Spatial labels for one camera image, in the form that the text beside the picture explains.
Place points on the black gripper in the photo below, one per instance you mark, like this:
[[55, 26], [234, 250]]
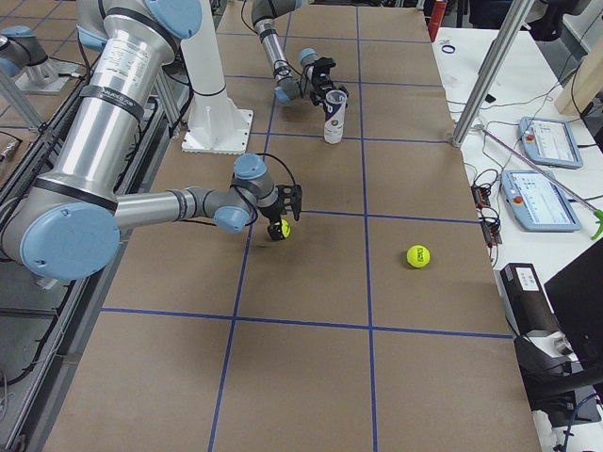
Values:
[[322, 82], [271, 219]]

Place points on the yellow tennis ball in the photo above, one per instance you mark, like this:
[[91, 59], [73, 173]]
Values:
[[283, 229], [418, 256]]

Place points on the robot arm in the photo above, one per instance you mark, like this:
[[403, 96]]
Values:
[[289, 84], [70, 224]]

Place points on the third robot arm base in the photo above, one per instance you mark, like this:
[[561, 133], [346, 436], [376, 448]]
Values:
[[25, 61]]

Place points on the red cylinder tube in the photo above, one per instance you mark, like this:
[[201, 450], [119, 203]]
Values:
[[438, 12]]

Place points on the teach pendant far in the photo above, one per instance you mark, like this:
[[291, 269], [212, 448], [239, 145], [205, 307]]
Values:
[[550, 143]]

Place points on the teach pendant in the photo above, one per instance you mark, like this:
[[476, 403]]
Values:
[[550, 143], [537, 204]]

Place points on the teach pendant near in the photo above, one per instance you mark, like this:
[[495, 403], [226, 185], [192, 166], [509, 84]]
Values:
[[537, 204]]

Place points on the black box with label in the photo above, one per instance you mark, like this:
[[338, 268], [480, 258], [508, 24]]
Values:
[[532, 314]]

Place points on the reacher grabber stick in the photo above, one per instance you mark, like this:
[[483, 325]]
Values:
[[574, 195]]

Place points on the black monitor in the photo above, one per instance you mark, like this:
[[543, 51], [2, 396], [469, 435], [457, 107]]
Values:
[[575, 294]]

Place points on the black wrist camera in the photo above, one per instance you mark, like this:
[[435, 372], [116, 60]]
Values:
[[322, 67]]

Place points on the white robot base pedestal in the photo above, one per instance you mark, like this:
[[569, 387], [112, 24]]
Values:
[[214, 123]]

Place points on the aluminium frame post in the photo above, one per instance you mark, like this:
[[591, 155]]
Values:
[[490, 67]]

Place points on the electronics board with wires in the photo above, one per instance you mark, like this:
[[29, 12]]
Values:
[[488, 216]]

